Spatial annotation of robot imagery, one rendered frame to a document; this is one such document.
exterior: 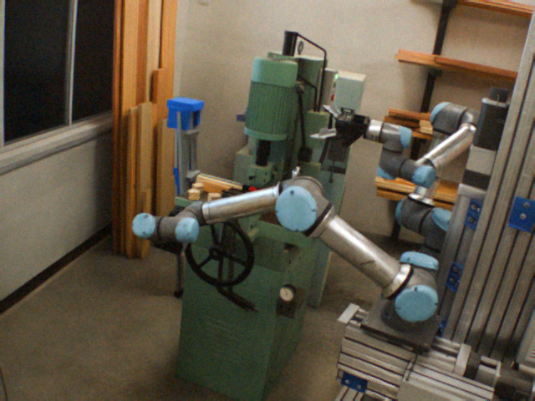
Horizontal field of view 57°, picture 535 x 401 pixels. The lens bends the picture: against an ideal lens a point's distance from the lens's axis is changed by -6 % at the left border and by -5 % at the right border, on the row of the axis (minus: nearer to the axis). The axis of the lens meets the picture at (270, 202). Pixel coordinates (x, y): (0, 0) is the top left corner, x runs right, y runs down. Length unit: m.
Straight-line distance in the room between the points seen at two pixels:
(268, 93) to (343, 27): 2.37
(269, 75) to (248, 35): 2.47
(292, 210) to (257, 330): 0.95
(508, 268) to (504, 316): 0.17
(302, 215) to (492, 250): 0.65
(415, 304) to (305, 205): 0.41
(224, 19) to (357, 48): 1.13
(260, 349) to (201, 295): 0.34
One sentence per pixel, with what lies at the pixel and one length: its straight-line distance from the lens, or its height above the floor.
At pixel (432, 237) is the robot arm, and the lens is 2.08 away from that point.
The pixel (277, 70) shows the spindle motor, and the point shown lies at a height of 1.47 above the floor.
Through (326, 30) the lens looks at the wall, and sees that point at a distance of 4.33.
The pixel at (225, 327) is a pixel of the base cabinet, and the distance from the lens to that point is 2.31.
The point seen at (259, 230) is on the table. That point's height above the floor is 0.86.
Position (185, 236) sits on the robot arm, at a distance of 1.57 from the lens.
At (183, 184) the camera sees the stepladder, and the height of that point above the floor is 0.71.
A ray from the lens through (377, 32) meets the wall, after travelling 4.30.
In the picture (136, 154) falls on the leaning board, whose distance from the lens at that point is 3.40.
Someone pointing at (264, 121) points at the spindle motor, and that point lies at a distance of 2.03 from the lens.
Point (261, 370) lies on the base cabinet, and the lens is 2.35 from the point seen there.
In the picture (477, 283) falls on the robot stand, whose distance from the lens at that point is 1.77.
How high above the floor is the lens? 1.66
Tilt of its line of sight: 20 degrees down
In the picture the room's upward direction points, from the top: 9 degrees clockwise
